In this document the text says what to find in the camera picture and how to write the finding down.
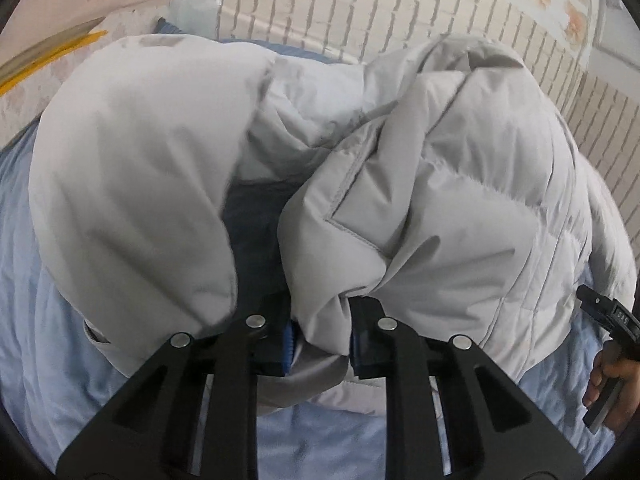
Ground grey puffer jacket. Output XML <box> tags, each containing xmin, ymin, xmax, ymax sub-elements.
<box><xmin>27</xmin><ymin>32</ymin><xmax>638</xmax><ymax>417</ymax></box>

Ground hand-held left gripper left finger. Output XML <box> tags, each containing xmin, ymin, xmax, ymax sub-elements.
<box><xmin>55</xmin><ymin>293</ymin><xmax>297</xmax><ymax>480</ymax></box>

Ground person's right hand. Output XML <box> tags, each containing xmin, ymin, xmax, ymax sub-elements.
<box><xmin>583</xmin><ymin>342</ymin><xmax>629</xmax><ymax>412</ymax></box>

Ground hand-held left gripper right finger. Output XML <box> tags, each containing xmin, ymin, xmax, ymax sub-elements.
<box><xmin>349</xmin><ymin>297</ymin><xmax>587</xmax><ymax>480</ymax></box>

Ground floral quilt with yellow trim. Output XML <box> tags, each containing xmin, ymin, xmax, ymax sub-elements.
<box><xmin>0</xmin><ymin>16</ymin><xmax>110</xmax><ymax>151</ymax></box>

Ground light blue bed sheet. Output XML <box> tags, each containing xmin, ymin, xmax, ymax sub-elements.
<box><xmin>0</xmin><ymin>17</ymin><xmax>621</xmax><ymax>480</ymax></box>

